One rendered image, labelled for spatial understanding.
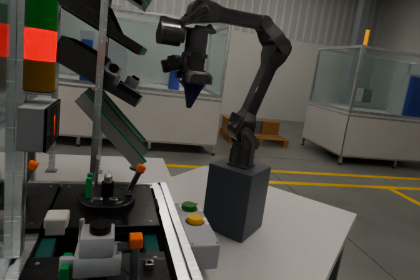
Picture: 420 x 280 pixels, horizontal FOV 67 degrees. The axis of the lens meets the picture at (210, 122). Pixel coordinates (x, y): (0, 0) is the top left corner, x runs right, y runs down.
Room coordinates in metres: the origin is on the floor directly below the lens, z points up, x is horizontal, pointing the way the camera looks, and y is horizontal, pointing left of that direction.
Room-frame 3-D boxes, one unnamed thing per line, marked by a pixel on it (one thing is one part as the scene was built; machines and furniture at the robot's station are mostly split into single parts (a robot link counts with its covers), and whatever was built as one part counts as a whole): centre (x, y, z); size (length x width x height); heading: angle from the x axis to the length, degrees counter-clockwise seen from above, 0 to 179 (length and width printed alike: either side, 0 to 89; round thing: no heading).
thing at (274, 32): (0.90, -0.05, 1.45); 0.29 x 0.08 x 0.11; 112
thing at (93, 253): (0.42, 0.15, 1.06); 0.08 x 0.04 x 0.07; 108
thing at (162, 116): (5.14, 1.50, 1.13); 3.06 x 1.36 x 2.25; 103
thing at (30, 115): (0.53, 0.29, 1.29); 0.12 x 0.05 x 0.25; 17
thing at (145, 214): (0.75, 0.23, 1.01); 0.24 x 0.24 x 0.13; 17
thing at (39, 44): (0.53, 0.29, 1.33); 0.05 x 0.05 x 0.05
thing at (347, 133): (6.15, -3.20, 1.13); 2.26 x 1.36 x 2.25; 103
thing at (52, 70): (0.53, 0.29, 1.28); 0.05 x 0.05 x 0.05
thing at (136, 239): (0.43, 0.09, 1.04); 0.04 x 0.02 x 0.08; 107
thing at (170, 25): (0.83, 0.10, 1.43); 0.12 x 0.08 x 0.11; 112
